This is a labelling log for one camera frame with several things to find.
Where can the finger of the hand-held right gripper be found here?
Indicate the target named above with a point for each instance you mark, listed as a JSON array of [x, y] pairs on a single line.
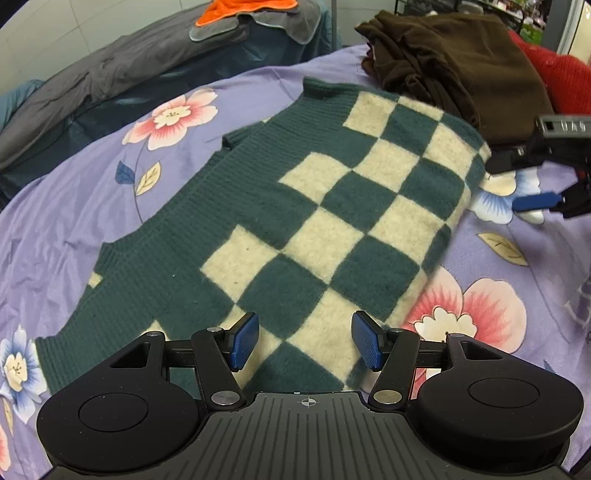
[[535, 202], [505, 161]]

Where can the orange cloth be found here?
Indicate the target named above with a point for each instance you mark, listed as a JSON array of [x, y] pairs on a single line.
[[240, 9]]

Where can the green cream checkered sweater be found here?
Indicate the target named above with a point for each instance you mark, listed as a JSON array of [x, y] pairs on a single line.
[[323, 207]]

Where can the grey towel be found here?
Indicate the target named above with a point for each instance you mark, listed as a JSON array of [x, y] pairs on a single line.
[[277, 26]]

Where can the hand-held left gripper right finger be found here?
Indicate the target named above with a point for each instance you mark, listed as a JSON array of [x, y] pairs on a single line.
[[367, 339]]

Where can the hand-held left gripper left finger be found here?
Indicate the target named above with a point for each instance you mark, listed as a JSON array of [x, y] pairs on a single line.
[[244, 339]]

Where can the brown garment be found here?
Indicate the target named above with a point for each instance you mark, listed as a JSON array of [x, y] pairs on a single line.
[[461, 60]]

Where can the red garment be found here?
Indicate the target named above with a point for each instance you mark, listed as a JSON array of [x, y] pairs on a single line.
[[563, 78]]

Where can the purple floral bedsheet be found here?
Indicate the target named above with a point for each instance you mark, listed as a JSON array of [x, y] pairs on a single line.
[[92, 194]]

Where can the grey jacket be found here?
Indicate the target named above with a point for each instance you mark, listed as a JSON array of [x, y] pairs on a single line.
[[258, 55]]

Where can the grey blanket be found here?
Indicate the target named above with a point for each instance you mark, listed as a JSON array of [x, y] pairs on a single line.
[[92, 78]]

